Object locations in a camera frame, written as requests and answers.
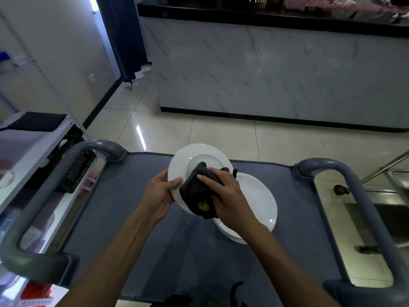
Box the person's left hand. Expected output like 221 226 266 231
138 169 184 223

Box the person's right hand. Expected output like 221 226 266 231
196 168 253 231

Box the black wiping cloth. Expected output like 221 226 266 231
179 162 239 220

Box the white round plate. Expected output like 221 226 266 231
212 172 278 245
167 143 234 218

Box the person's right forearm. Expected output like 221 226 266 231
228 215 341 307

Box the person's left forearm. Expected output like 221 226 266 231
63 208 161 307

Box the grey plastic service cart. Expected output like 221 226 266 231
59 152 353 307

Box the black power strip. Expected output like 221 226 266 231
58 149 97 194

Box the marble counter with black top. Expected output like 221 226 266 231
137 0 409 134

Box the black folded cloth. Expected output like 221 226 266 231
9 112 68 132

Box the white metal shelf rack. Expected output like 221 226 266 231
0 3 106 307

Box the dark blue curtain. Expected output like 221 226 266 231
95 0 149 84

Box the stainless steel sink table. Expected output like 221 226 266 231
332 150 409 253

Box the red box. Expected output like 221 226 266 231
19 281 55 307

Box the grey cart handle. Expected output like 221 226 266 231
0 139 129 284
293 158 409 307

